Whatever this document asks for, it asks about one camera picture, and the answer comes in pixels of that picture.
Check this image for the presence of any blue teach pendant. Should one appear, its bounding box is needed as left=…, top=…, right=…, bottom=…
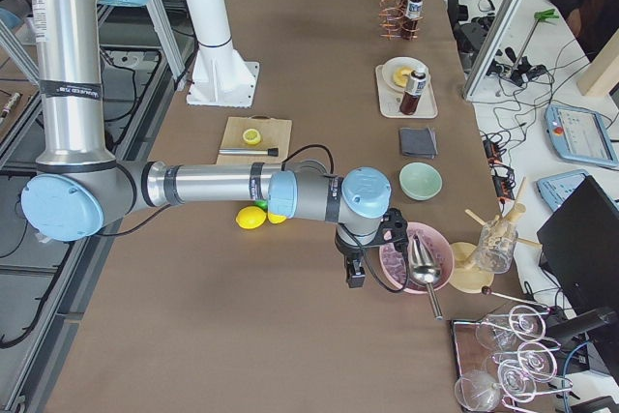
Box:
left=536, top=169, right=589, bottom=212
left=545, top=104, right=618, bottom=168

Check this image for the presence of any black laptop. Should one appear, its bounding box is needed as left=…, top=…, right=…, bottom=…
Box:
left=537, top=176, right=618, bottom=312

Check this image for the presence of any grey folded cloth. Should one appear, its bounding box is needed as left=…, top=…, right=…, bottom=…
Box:
left=398, top=128, right=438, bottom=159

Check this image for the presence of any white round plate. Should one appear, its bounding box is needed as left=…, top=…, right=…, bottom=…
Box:
left=381, top=57, right=430, bottom=92

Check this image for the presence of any glazed donut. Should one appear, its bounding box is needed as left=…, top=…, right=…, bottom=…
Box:
left=392, top=67, right=418, bottom=88

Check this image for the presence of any mint green bowl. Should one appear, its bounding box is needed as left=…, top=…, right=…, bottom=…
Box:
left=398, top=162, right=443, bottom=201

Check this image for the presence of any steel muddler black tip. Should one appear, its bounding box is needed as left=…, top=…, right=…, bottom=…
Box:
left=219, top=147, right=280, bottom=157

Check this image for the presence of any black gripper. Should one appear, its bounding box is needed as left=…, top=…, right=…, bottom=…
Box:
left=335, top=207, right=407, bottom=288

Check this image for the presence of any tea bottle top rack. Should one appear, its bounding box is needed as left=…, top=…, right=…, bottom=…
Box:
left=399, top=65, right=427, bottom=115

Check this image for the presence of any half lemon slice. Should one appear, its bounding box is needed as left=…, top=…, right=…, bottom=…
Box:
left=242, top=128, right=262, bottom=146

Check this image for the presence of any steel ice scoop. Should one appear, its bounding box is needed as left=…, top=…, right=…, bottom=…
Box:
left=411, top=234, right=443, bottom=320

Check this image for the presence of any upper yellow lemon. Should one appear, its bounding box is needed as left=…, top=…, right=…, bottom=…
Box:
left=267, top=212, right=287, bottom=224

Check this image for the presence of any aluminium frame post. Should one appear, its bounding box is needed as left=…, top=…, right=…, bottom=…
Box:
left=462, top=0, right=522, bottom=102

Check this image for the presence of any glass jar with sticks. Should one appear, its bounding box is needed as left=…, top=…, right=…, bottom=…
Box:
left=465, top=177, right=542, bottom=274

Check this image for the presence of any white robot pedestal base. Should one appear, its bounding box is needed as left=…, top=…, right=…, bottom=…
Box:
left=186, top=0, right=259, bottom=108

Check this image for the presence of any cream tray with bear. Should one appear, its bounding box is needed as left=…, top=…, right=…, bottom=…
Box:
left=375, top=65, right=438, bottom=119

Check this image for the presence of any wooden cutting board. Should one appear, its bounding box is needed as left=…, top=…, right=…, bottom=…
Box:
left=216, top=117, right=292, bottom=165

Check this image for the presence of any lower yellow lemon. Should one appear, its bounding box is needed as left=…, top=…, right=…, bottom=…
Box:
left=235, top=206, right=267, bottom=230

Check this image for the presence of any pink bowl with ice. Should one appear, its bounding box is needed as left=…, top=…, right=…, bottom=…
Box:
left=379, top=222, right=455, bottom=290

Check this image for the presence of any round wooden coaster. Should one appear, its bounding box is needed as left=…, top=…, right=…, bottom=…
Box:
left=449, top=242, right=494, bottom=293

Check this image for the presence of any tea bottle lower left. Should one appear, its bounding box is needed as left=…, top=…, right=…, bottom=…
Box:
left=405, top=0, right=423, bottom=20

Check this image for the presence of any yellow lemon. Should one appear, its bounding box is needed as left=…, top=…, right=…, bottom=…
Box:
left=267, top=212, right=287, bottom=224
left=235, top=206, right=267, bottom=230

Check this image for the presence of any tray of wine glasses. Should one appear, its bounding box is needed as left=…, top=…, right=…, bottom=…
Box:
left=450, top=304, right=573, bottom=412

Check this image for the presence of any green lime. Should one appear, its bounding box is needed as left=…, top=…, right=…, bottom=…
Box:
left=254, top=199, right=268, bottom=210

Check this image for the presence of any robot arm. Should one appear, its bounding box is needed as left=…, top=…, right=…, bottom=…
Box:
left=21, top=0, right=409, bottom=287

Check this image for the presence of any copper wire bottle rack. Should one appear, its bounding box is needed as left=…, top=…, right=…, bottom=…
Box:
left=378, top=0, right=419, bottom=41

